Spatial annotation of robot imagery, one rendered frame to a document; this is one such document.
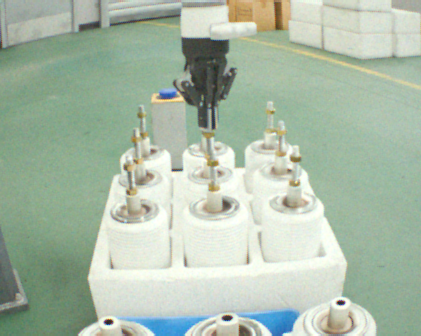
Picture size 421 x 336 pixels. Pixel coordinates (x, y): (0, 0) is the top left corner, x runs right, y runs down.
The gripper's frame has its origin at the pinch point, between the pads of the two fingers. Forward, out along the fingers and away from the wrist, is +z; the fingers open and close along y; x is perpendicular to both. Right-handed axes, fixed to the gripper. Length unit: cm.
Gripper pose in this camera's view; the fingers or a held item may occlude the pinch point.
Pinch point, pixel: (208, 118)
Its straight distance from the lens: 83.8
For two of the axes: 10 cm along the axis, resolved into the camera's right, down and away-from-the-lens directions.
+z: 0.4, 9.2, 3.9
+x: 7.4, 2.4, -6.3
